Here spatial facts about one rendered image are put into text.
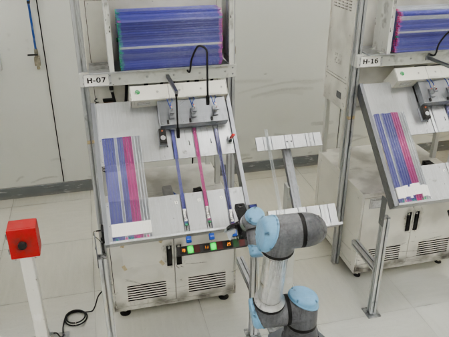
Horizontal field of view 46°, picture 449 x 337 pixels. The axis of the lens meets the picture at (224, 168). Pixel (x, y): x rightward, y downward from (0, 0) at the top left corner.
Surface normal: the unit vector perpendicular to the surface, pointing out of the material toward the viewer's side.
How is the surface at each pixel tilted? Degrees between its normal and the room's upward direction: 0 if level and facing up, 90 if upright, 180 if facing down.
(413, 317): 0
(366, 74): 90
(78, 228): 0
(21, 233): 90
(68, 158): 90
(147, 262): 90
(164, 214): 46
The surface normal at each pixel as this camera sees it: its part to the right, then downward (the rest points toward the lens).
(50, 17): 0.24, 0.42
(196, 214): 0.17, -0.33
